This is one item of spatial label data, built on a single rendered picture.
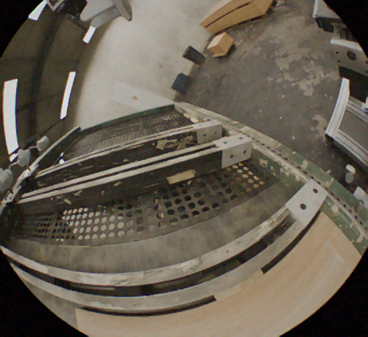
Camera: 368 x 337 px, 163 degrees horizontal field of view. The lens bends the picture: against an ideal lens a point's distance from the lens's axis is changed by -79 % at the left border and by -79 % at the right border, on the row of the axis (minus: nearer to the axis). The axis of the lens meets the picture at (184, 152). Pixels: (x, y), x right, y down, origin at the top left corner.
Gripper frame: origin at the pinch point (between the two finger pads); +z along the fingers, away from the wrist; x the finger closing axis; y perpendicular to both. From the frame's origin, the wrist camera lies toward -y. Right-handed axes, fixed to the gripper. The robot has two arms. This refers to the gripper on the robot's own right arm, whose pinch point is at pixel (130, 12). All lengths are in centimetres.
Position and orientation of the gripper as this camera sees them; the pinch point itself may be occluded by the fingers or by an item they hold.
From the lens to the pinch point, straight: 21.9
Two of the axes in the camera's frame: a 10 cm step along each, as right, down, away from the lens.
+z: 5.4, 6.3, 5.5
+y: -8.1, 5.6, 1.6
